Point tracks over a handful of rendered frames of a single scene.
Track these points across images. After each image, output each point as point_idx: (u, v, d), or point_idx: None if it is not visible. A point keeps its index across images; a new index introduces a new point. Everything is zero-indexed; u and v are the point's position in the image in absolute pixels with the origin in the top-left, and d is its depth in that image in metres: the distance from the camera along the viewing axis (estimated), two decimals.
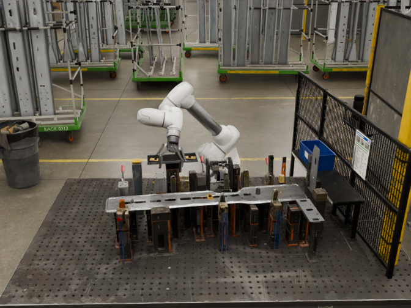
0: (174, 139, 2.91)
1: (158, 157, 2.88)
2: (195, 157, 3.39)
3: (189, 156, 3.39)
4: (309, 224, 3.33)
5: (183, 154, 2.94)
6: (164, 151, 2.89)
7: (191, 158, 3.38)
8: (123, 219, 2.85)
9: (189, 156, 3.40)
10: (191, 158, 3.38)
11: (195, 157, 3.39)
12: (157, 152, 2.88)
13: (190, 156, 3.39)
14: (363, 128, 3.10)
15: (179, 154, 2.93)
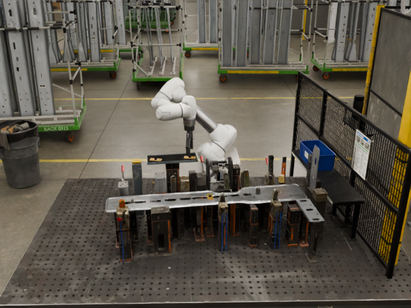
0: (194, 127, 3.29)
1: (185, 147, 3.28)
2: (195, 157, 3.39)
3: (189, 156, 3.39)
4: (309, 224, 3.33)
5: None
6: (189, 141, 3.28)
7: (191, 158, 3.38)
8: (123, 219, 2.85)
9: (189, 156, 3.40)
10: (191, 158, 3.38)
11: (195, 157, 3.39)
12: (186, 144, 3.25)
13: (190, 156, 3.39)
14: (363, 128, 3.10)
15: (192, 135, 3.38)
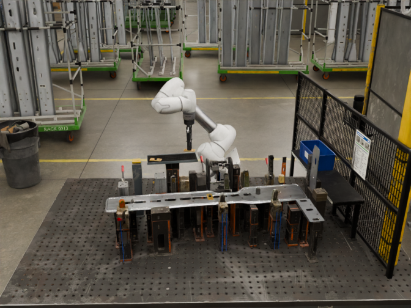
0: (194, 121, 3.27)
1: (186, 142, 3.32)
2: (195, 150, 3.36)
3: None
4: (309, 224, 3.33)
5: (191, 131, 3.36)
6: (190, 135, 3.30)
7: (191, 151, 3.35)
8: (123, 219, 2.85)
9: None
10: (191, 151, 3.35)
11: (195, 150, 3.36)
12: (187, 139, 3.29)
13: None
14: (363, 128, 3.10)
15: (191, 133, 3.34)
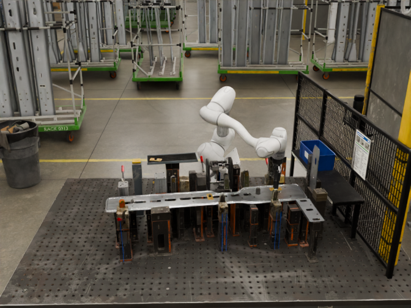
0: None
1: (274, 181, 3.18)
2: (281, 189, 3.23)
3: None
4: (309, 224, 3.33)
5: None
6: None
7: (277, 190, 3.22)
8: (123, 219, 2.85)
9: None
10: (278, 190, 3.22)
11: (281, 189, 3.23)
12: (277, 179, 3.15)
13: None
14: (363, 128, 3.10)
15: None
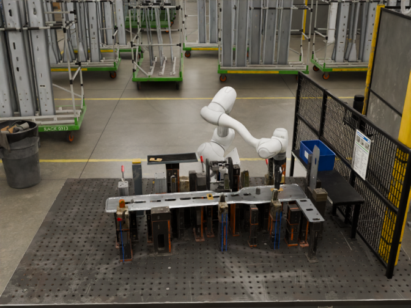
0: None
1: (276, 181, 3.18)
2: (282, 189, 3.24)
3: None
4: (309, 224, 3.33)
5: None
6: None
7: (279, 190, 3.22)
8: (123, 219, 2.85)
9: None
10: (279, 190, 3.22)
11: (282, 189, 3.24)
12: (278, 179, 3.15)
13: None
14: (363, 128, 3.10)
15: None
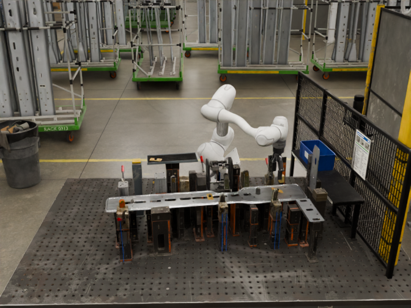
0: (284, 149, 3.11)
1: (278, 171, 3.08)
2: (282, 192, 3.24)
3: (277, 188, 3.23)
4: (309, 224, 3.33)
5: None
6: None
7: (279, 192, 3.22)
8: (123, 219, 2.85)
9: (277, 189, 3.24)
10: (279, 192, 3.22)
11: (282, 192, 3.24)
12: (280, 168, 3.06)
13: (278, 189, 3.23)
14: (363, 128, 3.10)
15: None
